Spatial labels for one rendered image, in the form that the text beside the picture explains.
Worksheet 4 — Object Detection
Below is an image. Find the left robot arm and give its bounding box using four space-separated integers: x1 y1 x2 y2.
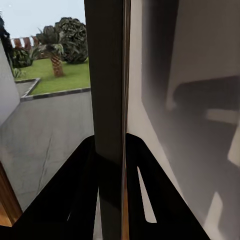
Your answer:
0 225 11 240

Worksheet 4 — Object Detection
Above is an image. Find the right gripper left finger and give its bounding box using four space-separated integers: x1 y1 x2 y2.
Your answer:
2 135 99 240

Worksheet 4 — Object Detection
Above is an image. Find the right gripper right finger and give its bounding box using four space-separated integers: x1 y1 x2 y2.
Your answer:
126 133 211 240

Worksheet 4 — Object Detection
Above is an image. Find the poster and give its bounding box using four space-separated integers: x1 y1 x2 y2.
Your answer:
84 0 131 240

